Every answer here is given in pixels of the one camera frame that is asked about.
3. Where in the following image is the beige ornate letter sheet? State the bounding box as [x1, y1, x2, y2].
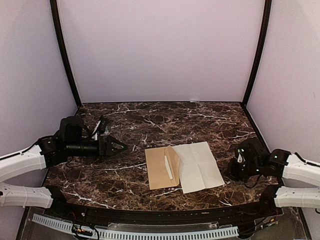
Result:
[164, 155, 174, 180]

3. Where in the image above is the black corner post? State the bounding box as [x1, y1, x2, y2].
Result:
[49, 0, 82, 108]
[241, 0, 272, 109]

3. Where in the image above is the white green glue stick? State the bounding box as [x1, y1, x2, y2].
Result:
[104, 126, 109, 134]

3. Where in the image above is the white slotted cable duct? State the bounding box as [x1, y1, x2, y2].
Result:
[32, 214, 239, 240]

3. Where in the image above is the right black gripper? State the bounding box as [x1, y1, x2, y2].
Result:
[222, 157, 262, 183]

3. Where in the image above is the left black corner post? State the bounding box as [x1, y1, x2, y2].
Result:
[49, 0, 82, 108]

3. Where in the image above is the black front table rail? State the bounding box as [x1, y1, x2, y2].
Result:
[44, 192, 283, 226]

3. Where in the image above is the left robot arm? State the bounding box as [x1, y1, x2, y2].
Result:
[0, 116, 128, 218]

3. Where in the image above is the right black corner post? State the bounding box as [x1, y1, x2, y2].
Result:
[241, 0, 272, 109]

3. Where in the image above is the brown paper envelope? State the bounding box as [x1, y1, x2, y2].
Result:
[145, 146, 180, 190]

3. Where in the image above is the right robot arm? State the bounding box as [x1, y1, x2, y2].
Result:
[226, 137, 320, 217]

